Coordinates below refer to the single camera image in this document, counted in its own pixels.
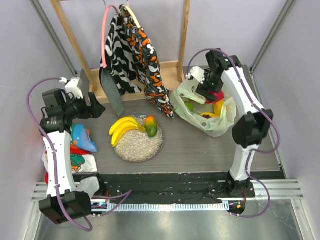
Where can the white slotted cable duct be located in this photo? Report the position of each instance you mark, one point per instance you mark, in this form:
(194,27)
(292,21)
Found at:
(224,206)

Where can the dark fake grapes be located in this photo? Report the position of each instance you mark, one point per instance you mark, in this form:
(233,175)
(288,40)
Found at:
(208,115)

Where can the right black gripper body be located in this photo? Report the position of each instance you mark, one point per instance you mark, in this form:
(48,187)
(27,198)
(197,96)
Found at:
(205,90)

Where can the colourful cartoon print cloth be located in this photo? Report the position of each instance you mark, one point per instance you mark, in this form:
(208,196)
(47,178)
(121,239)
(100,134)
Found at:
(81,150)

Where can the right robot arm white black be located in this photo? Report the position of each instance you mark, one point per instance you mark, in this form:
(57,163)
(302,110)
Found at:
(254,121)

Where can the green fake lime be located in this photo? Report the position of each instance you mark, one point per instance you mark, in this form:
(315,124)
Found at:
(189,106)

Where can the glass plate with rice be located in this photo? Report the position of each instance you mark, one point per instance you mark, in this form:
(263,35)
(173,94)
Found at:
(136,146)

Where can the orange grey camouflage garment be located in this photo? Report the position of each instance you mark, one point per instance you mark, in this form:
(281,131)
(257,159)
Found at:
(147,64)

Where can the red fake dragon fruit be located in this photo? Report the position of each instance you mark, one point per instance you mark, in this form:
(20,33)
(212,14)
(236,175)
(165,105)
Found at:
(218,96)

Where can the pink clothes hanger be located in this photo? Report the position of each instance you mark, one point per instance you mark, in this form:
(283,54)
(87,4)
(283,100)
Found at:
(103,32)

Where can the yellow fake banana bunch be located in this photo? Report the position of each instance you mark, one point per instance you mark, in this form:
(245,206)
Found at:
(123,125)

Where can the yellow fake lemon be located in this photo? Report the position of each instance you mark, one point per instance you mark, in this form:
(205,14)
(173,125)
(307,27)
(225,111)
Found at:
(217,107)

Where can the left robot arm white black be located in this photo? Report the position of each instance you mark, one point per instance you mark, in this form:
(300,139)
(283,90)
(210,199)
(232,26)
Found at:
(65,200)

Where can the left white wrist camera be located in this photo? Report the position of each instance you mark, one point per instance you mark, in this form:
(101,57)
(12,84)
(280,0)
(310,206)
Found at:
(73,86)

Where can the wooden clothes hanger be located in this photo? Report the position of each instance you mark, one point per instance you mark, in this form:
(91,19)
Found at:
(126,6)

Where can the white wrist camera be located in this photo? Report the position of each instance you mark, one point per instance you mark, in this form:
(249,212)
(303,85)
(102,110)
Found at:
(73,86)
(196,73)

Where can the green red fake mango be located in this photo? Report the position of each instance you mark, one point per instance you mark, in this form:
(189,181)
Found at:
(151,126)

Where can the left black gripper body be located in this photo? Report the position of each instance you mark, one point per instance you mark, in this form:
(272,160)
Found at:
(79,106)

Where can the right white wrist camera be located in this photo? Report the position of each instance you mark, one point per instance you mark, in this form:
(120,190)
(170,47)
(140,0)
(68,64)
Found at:
(196,73)

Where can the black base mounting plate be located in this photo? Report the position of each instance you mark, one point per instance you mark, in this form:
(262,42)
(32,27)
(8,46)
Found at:
(173,188)

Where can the black white zebra garment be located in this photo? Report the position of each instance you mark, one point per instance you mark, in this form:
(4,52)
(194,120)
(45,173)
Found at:
(118,78)

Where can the green avocado print plastic bag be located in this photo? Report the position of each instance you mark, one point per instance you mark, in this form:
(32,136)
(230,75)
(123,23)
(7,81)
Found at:
(212,119)

